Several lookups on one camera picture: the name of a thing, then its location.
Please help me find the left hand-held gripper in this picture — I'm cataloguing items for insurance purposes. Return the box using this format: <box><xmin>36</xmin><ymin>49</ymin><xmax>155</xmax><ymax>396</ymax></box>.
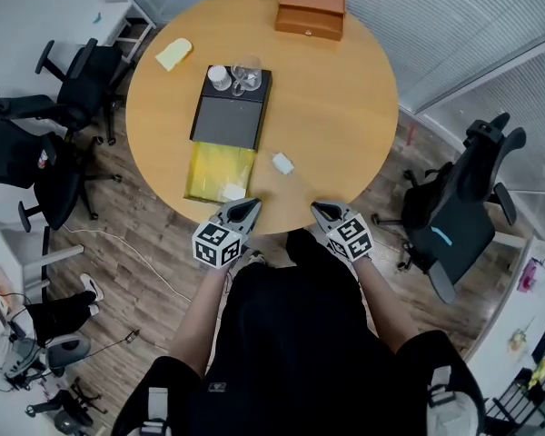
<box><xmin>191</xmin><ymin>197</ymin><xmax>263</xmax><ymax>272</ymax></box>

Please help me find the brown leather case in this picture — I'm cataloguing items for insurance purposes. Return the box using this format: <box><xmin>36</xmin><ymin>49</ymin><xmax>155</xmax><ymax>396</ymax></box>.
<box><xmin>273</xmin><ymin>0</ymin><xmax>348</xmax><ymax>44</ymax></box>

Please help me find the person's black clothing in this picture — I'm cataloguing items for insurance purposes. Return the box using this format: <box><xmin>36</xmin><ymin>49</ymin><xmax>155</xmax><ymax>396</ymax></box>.
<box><xmin>111</xmin><ymin>228</ymin><xmax>488</xmax><ymax>436</ymax></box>

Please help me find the white floor cable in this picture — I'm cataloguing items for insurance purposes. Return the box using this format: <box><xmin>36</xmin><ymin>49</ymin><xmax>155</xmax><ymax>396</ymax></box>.
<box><xmin>61</xmin><ymin>225</ymin><xmax>193</xmax><ymax>302</ymax></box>

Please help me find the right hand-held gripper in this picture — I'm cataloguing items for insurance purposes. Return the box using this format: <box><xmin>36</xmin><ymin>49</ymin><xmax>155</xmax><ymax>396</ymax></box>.
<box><xmin>309</xmin><ymin>200</ymin><xmax>374</xmax><ymax>263</ymax></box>

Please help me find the white paper cup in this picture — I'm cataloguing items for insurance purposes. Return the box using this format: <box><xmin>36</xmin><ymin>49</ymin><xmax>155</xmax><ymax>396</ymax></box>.
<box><xmin>207</xmin><ymin>64</ymin><xmax>232</xmax><ymax>92</ymax></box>

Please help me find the black floor cable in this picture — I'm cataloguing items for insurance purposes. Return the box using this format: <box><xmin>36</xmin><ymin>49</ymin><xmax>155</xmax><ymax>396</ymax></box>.
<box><xmin>88</xmin><ymin>328</ymin><xmax>142</xmax><ymax>358</ymax></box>

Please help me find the white desk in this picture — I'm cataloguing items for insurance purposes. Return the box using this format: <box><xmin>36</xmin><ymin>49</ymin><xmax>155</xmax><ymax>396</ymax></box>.
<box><xmin>88</xmin><ymin>0</ymin><xmax>158</xmax><ymax>65</ymax></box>

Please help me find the black office chair blue stripe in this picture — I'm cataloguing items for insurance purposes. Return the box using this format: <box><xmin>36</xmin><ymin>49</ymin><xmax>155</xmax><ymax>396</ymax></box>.
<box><xmin>371</xmin><ymin>112</ymin><xmax>528</xmax><ymax>305</ymax></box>

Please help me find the black office chair with sticker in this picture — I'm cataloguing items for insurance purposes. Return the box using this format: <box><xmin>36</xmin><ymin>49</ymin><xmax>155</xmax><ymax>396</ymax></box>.
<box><xmin>0</xmin><ymin>89</ymin><xmax>121</xmax><ymax>233</ymax></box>

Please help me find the black shelf rack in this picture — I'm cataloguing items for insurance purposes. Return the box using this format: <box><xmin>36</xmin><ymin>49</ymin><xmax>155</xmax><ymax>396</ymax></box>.
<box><xmin>483</xmin><ymin>288</ymin><xmax>545</xmax><ymax>436</ymax></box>

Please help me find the person's left forearm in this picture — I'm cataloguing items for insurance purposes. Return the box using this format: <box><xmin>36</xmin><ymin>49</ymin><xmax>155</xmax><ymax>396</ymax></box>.
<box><xmin>169</xmin><ymin>261</ymin><xmax>237</xmax><ymax>378</ymax></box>

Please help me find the yellow sponge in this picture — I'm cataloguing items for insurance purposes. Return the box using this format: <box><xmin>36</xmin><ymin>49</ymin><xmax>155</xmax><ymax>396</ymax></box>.
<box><xmin>154</xmin><ymin>37</ymin><xmax>194</xmax><ymax>73</ymax></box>

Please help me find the white desk leg frame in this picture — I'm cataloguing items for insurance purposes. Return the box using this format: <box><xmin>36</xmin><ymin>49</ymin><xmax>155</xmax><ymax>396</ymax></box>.
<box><xmin>21</xmin><ymin>225</ymin><xmax>85</xmax><ymax>291</ymax></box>

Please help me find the pink object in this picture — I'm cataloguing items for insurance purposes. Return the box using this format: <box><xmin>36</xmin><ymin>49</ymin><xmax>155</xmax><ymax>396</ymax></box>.
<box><xmin>516</xmin><ymin>255</ymin><xmax>545</xmax><ymax>293</ymax></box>

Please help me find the yellow toy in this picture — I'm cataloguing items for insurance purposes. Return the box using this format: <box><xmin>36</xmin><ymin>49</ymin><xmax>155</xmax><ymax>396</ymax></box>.
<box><xmin>507</xmin><ymin>315</ymin><xmax>538</xmax><ymax>354</ymax></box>

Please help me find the black box with yellow drawer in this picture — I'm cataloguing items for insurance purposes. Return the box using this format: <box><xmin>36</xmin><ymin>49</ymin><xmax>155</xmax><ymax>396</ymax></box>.
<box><xmin>183</xmin><ymin>64</ymin><xmax>274</xmax><ymax>206</ymax></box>

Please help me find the clear wine glass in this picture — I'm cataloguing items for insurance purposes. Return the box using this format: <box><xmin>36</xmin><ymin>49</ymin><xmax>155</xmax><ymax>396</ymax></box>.
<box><xmin>230</xmin><ymin>54</ymin><xmax>263</xmax><ymax>98</ymax></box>

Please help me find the grey office chair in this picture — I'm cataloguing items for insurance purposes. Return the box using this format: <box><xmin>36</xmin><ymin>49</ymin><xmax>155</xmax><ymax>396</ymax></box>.
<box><xmin>0</xmin><ymin>332</ymin><xmax>93</xmax><ymax>391</ymax></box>

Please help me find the small white item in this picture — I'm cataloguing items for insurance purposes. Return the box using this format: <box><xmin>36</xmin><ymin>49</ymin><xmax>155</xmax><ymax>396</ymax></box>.
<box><xmin>270</xmin><ymin>151</ymin><xmax>297</xmax><ymax>177</ymax></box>
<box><xmin>220</xmin><ymin>183</ymin><xmax>248</xmax><ymax>202</ymax></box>

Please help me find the person's right forearm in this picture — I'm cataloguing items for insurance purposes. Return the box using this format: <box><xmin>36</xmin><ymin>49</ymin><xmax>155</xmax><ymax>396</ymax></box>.
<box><xmin>350</xmin><ymin>253</ymin><xmax>422</xmax><ymax>357</ymax></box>

